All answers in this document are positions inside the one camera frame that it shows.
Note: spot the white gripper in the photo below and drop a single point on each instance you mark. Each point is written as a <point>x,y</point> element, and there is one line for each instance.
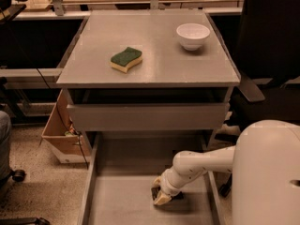
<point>166,186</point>

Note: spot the black rxbar chocolate bar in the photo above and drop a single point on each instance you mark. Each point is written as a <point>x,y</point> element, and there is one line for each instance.
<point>156,191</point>

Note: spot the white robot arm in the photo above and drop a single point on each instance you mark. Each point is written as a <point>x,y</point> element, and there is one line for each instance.
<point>265,169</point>

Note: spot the grey open middle drawer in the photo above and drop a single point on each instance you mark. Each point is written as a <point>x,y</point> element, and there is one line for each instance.
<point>120,176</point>

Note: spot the grey top drawer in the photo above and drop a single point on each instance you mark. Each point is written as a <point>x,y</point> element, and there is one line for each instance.
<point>147,109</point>

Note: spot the grey drawer cabinet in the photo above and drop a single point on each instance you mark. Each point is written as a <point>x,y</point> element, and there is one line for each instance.
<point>165,63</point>

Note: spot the cardboard box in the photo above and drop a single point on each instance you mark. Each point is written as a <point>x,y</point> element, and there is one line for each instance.
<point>60,134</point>

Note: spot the green yellow sponge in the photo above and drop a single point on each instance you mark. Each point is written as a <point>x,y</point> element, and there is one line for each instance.
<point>126,59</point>

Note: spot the grey chair at left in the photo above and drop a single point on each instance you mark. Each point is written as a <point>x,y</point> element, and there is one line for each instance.
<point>6,172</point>

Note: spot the white ceramic bowl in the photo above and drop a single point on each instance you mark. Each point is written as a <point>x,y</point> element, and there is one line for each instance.
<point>192,36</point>

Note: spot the black office chair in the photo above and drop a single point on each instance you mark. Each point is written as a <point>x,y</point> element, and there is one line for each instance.
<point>264,43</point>

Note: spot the black device top left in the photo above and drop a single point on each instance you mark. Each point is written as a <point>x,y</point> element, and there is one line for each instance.
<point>9,9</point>

